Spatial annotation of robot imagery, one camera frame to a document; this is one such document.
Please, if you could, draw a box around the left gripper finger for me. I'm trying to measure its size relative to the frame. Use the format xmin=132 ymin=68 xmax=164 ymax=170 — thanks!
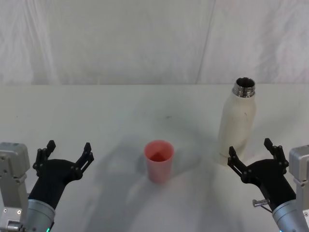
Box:
xmin=32 ymin=140 xmax=57 ymax=177
xmin=70 ymin=142 xmax=95 ymax=181

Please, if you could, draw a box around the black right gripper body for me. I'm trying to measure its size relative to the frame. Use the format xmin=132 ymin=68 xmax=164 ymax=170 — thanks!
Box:
xmin=246 ymin=158 xmax=297 ymax=212

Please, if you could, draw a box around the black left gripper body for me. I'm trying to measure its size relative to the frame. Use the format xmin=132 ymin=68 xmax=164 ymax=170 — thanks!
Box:
xmin=28 ymin=159 xmax=81 ymax=211

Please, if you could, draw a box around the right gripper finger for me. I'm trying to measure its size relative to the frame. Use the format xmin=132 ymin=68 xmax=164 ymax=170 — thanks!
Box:
xmin=227 ymin=145 xmax=252 ymax=184
xmin=264 ymin=138 xmax=290 ymax=174

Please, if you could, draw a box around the cream vacuum bottle steel neck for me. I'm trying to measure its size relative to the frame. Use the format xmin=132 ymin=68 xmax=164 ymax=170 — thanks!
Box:
xmin=218 ymin=77 xmax=257 ymax=166

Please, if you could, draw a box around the white table cloth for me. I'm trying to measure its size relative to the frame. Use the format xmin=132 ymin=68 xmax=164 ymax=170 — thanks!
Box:
xmin=0 ymin=84 xmax=309 ymax=232

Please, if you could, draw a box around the pink plastic cup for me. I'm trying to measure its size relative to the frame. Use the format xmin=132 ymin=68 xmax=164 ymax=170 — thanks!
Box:
xmin=144 ymin=139 xmax=175 ymax=185

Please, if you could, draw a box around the white wrinkled curtain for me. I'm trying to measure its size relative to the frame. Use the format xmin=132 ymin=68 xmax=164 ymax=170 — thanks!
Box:
xmin=0 ymin=0 xmax=309 ymax=86

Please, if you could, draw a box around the thin cable silver plug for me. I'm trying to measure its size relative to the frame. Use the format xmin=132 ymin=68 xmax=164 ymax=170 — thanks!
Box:
xmin=252 ymin=199 xmax=275 ymax=214

